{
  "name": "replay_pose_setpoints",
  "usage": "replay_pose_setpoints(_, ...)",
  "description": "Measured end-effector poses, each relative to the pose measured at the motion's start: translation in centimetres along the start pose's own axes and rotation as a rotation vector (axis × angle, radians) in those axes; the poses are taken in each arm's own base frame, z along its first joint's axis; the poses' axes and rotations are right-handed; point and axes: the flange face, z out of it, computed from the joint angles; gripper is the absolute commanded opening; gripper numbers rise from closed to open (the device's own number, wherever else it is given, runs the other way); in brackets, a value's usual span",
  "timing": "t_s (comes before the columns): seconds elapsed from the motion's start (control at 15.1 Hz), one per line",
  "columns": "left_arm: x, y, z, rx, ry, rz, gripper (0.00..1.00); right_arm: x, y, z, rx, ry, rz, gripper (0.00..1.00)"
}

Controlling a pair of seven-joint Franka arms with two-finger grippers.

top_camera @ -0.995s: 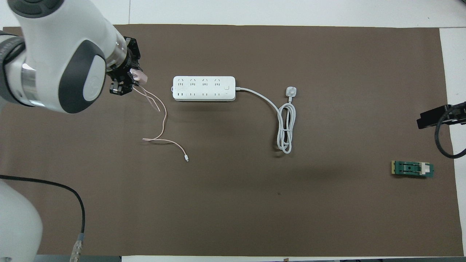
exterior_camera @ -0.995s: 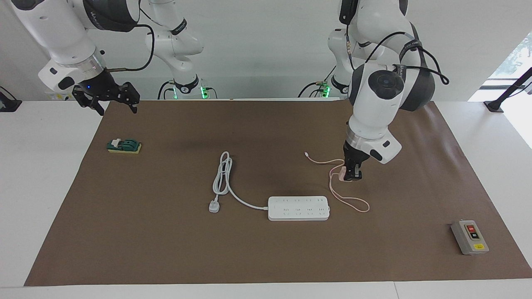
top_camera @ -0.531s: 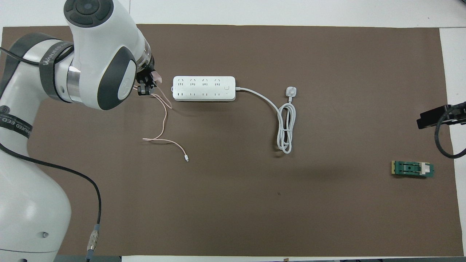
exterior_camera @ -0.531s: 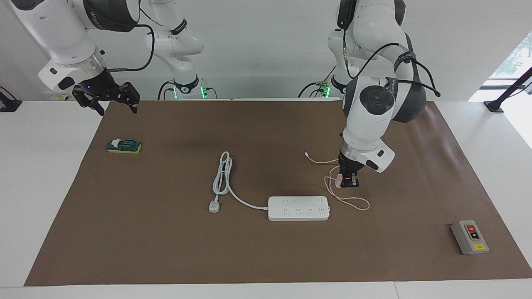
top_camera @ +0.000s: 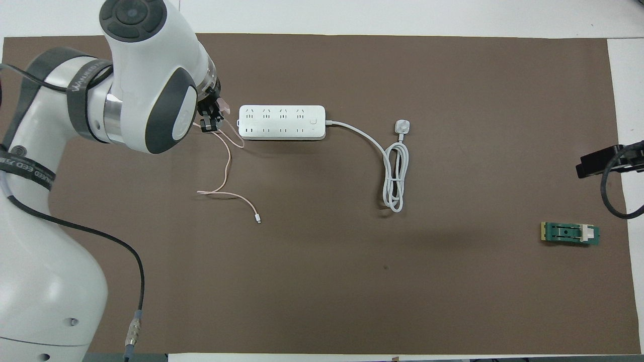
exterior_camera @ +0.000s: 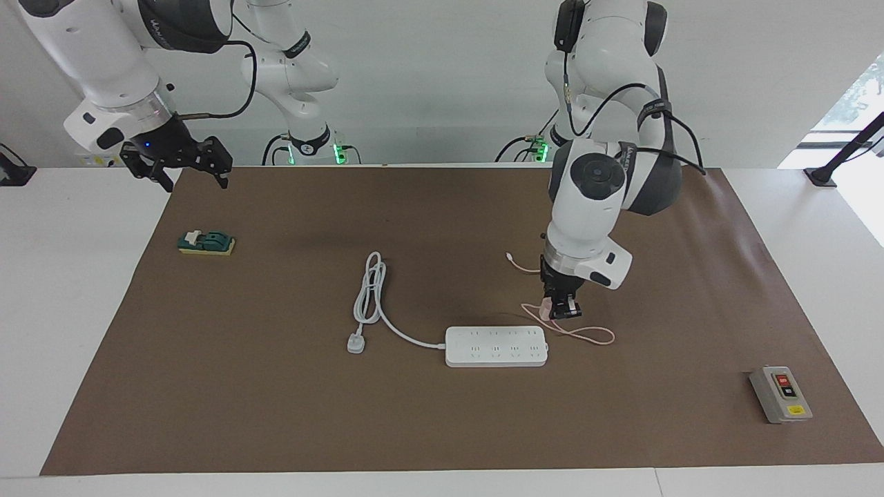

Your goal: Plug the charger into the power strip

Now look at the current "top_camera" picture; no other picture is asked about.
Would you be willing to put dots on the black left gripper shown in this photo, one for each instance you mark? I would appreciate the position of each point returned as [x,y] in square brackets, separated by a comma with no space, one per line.
[210,103]

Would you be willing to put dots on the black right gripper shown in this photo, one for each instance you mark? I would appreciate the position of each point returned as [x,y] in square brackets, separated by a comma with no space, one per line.
[635,158]

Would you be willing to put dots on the pink charger block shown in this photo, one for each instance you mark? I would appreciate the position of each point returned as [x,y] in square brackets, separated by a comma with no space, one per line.
[225,106]

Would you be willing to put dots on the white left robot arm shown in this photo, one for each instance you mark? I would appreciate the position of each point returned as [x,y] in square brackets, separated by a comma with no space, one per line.
[146,75]

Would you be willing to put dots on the white power strip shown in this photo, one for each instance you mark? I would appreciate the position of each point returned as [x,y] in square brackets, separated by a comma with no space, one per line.
[282,123]

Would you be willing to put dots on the brown table mat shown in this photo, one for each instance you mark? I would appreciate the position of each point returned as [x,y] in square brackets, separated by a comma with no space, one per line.
[352,281]

